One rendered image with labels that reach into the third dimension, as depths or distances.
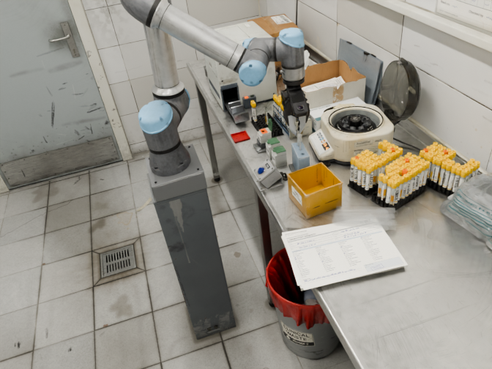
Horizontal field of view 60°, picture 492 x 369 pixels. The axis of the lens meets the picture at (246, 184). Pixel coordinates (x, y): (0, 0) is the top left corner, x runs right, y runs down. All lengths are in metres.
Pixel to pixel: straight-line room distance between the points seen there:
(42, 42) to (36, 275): 1.48
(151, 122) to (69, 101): 1.91
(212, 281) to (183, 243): 0.28
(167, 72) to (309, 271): 0.81
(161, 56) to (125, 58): 1.79
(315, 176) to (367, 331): 0.58
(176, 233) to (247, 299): 0.75
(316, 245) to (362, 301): 0.22
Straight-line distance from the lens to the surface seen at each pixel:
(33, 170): 3.61
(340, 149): 1.59
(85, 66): 3.23
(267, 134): 1.70
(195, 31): 1.29
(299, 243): 1.30
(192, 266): 1.83
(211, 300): 2.02
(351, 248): 1.29
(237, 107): 1.94
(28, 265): 2.97
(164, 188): 1.54
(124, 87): 3.35
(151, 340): 2.28
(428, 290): 1.25
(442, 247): 1.36
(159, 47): 1.49
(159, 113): 1.47
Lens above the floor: 1.83
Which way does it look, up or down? 37 degrees down
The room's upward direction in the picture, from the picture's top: 8 degrees counter-clockwise
